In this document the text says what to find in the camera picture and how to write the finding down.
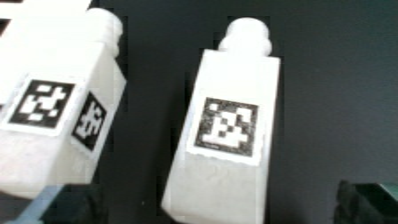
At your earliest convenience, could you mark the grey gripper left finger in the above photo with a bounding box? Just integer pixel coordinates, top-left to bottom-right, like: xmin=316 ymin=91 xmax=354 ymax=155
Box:
xmin=11 ymin=184 xmax=107 ymax=224

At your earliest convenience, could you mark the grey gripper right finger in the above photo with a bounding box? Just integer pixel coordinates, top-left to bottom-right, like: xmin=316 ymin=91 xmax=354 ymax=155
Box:
xmin=334 ymin=181 xmax=398 ymax=224

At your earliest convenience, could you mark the white table leg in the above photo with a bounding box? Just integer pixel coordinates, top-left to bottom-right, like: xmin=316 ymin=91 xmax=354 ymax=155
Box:
xmin=162 ymin=17 xmax=281 ymax=224
xmin=0 ymin=0 xmax=126 ymax=198

